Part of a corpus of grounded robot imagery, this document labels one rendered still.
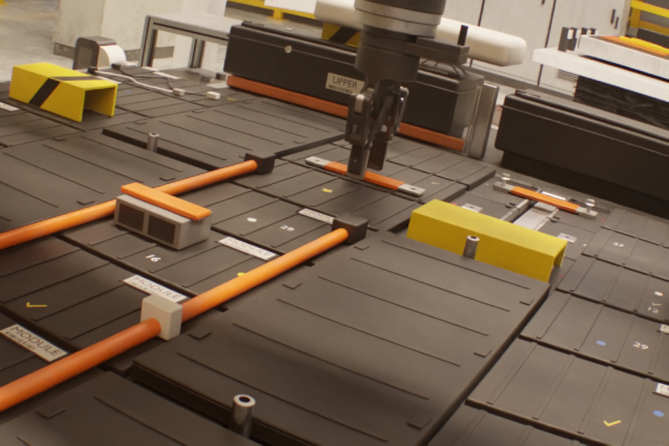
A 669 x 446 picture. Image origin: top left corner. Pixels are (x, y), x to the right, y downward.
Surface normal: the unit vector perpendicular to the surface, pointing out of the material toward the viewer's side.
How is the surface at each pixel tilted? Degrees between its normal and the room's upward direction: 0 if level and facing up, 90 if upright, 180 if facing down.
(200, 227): 90
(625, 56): 90
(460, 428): 0
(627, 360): 0
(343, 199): 0
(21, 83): 90
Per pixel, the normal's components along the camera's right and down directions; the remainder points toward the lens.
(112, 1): 0.88, 0.28
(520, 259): -0.42, 0.16
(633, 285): 0.19, -0.95
